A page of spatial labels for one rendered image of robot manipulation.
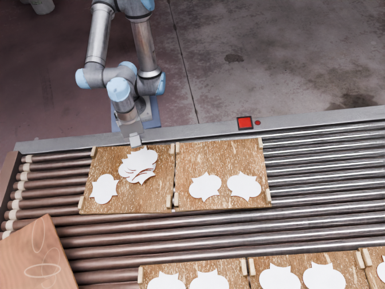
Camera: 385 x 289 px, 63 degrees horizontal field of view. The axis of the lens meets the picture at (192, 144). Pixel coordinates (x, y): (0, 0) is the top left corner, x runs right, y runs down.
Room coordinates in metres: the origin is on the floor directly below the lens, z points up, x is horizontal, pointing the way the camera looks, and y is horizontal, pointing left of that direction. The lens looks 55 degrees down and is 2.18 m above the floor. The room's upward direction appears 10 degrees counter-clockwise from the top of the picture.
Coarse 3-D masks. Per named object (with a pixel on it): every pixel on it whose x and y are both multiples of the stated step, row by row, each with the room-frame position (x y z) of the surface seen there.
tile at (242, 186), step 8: (232, 176) 0.65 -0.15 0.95; (240, 176) 0.64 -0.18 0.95; (248, 176) 0.64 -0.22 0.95; (256, 176) 0.63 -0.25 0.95; (232, 184) 0.61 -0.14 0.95; (240, 184) 0.60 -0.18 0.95; (248, 184) 0.60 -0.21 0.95; (256, 184) 0.59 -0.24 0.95; (232, 192) 0.57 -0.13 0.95; (240, 192) 0.57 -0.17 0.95; (248, 192) 0.56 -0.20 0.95; (256, 192) 0.55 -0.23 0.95; (248, 200) 0.53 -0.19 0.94
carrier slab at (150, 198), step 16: (96, 160) 0.87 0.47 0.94; (112, 160) 0.85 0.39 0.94; (160, 160) 0.81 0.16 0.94; (96, 176) 0.78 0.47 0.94; (112, 176) 0.76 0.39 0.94; (160, 176) 0.72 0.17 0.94; (128, 192) 0.67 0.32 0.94; (144, 192) 0.65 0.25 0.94; (160, 192) 0.64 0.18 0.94; (96, 208) 0.61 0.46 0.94; (112, 208) 0.60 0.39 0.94; (128, 208) 0.59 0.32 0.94; (144, 208) 0.58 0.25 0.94; (160, 208) 0.56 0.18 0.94
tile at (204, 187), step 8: (208, 176) 0.67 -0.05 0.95; (216, 176) 0.66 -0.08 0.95; (192, 184) 0.64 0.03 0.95; (200, 184) 0.64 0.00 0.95; (208, 184) 0.63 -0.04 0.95; (216, 184) 0.62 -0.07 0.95; (192, 192) 0.61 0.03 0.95; (200, 192) 0.60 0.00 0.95; (208, 192) 0.59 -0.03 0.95; (216, 192) 0.59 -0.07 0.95
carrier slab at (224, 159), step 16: (192, 144) 0.86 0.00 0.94; (208, 144) 0.85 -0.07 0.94; (224, 144) 0.83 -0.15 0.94; (240, 144) 0.82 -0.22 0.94; (256, 144) 0.80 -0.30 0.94; (176, 160) 0.79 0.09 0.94; (192, 160) 0.78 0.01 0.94; (208, 160) 0.76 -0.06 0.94; (224, 160) 0.75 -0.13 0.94; (240, 160) 0.73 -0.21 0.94; (256, 160) 0.72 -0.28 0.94; (176, 176) 0.71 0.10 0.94; (192, 176) 0.69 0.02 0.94; (224, 176) 0.66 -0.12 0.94; (176, 192) 0.63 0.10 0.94; (224, 192) 0.59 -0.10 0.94; (176, 208) 0.55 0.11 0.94; (192, 208) 0.54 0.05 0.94; (208, 208) 0.53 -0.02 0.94; (224, 208) 0.51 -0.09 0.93; (240, 208) 0.50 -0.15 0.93
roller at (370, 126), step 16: (304, 128) 0.86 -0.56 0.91; (320, 128) 0.84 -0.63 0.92; (336, 128) 0.82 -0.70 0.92; (352, 128) 0.81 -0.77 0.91; (368, 128) 0.80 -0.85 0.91; (384, 128) 0.79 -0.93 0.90; (144, 144) 0.93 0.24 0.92; (160, 144) 0.91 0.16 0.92; (32, 160) 0.95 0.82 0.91; (48, 160) 0.94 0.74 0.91; (64, 160) 0.93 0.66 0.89
